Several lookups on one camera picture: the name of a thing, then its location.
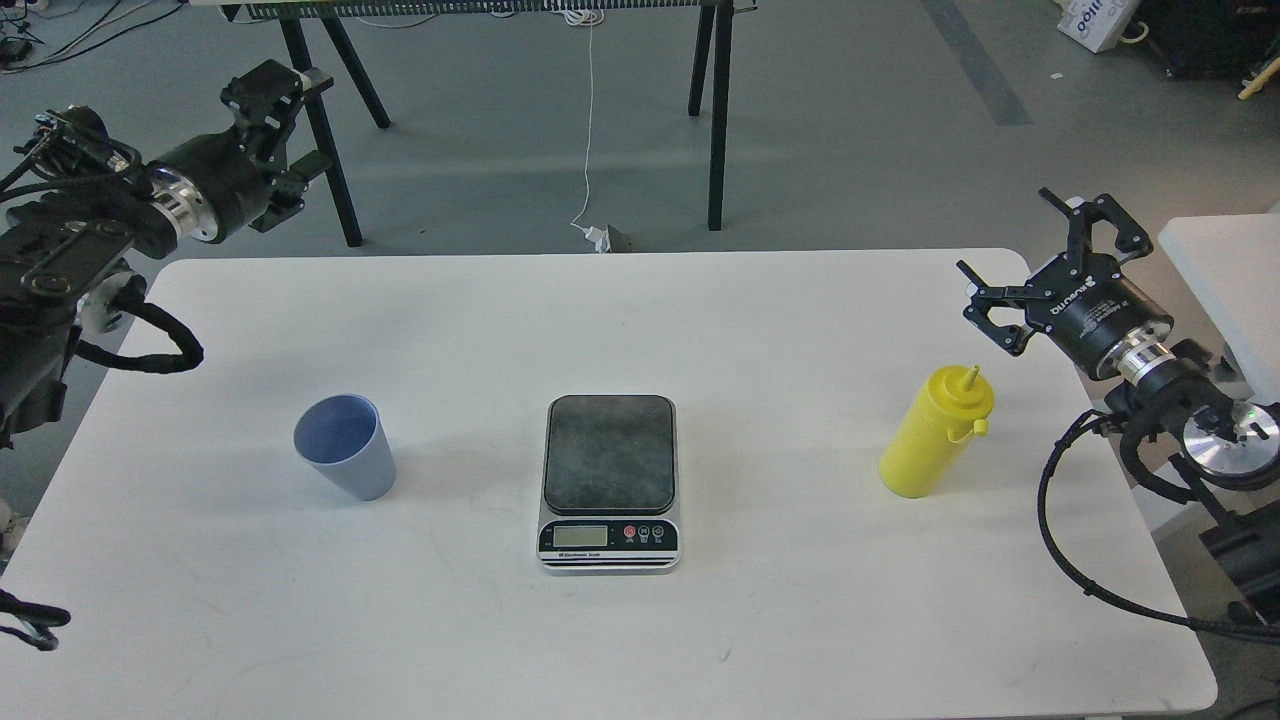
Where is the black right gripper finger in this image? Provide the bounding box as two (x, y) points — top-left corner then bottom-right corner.
(955, 260), (1046, 357)
(1038, 187), (1151, 273)

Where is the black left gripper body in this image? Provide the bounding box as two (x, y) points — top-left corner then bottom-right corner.
(150, 131), (271, 243)

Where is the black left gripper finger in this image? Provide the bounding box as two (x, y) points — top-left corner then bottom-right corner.
(250, 150), (332, 233)
(220, 59), (334, 161)

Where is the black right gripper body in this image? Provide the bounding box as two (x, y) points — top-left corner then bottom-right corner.
(1030, 252), (1172, 380)

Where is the yellow squeeze bottle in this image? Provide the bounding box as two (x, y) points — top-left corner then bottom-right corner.
(878, 365), (996, 498)

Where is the blue plastic cup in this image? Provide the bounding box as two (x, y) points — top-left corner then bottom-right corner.
(292, 395), (397, 501)

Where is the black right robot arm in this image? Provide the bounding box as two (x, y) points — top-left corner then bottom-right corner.
(957, 188), (1277, 644)

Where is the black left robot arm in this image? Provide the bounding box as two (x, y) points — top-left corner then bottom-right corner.
(1, 60), (333, 447)

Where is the digital kitchen scale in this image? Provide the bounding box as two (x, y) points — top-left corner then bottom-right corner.
(535, 395), (684, 575)

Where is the black trestle table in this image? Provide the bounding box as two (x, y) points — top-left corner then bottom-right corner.
(188, 0), (759, 249)

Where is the white cardboard box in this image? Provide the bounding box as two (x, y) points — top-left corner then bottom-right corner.
(1056, 0), (1142, 54)

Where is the white power cable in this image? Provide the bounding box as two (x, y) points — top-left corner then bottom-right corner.
(561, 5), (613, 252)

